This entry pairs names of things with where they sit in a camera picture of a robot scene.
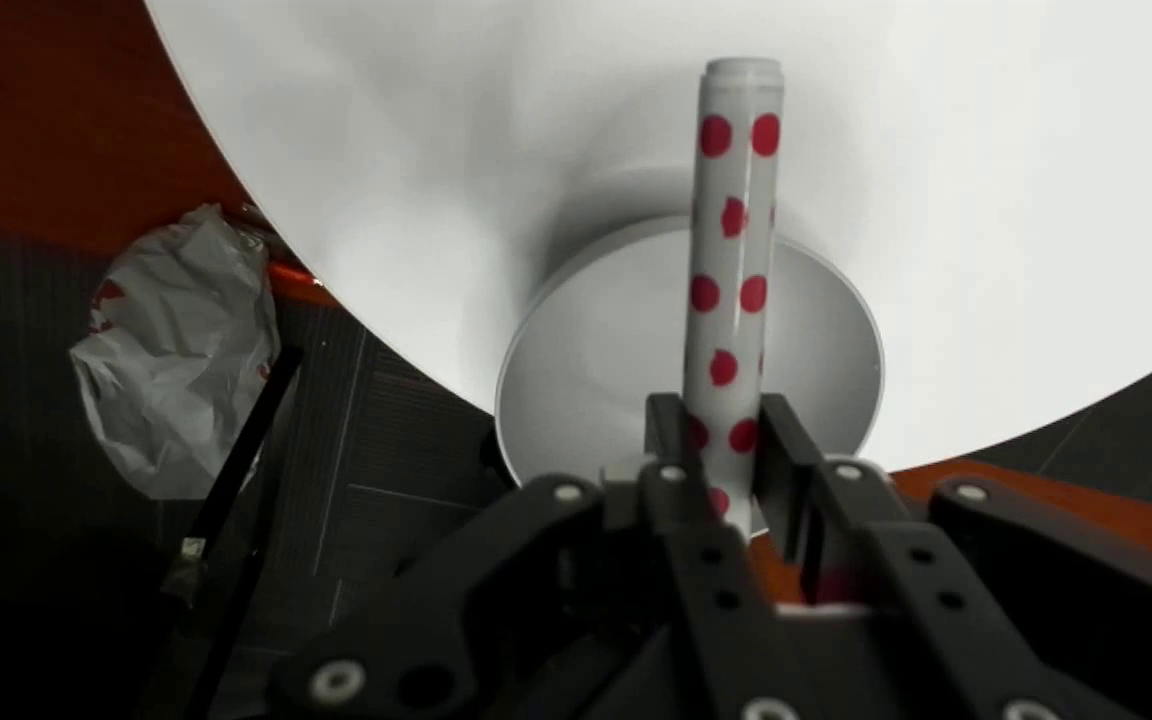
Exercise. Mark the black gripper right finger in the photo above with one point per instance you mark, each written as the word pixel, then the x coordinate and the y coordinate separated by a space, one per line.
pixel 998 604

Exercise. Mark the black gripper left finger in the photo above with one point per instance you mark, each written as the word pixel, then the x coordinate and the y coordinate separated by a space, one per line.
pixel 562 602

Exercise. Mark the white marker with red dots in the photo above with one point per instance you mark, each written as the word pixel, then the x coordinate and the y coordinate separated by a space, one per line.
pixel 728 276

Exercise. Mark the grey bowl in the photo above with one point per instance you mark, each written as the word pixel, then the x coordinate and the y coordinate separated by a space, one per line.
pixel 610 328

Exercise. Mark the round white table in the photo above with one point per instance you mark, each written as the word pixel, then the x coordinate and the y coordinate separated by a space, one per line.
pixel 975 171

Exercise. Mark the white plastic bag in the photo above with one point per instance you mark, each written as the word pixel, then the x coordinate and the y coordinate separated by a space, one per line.
pixel 182 336

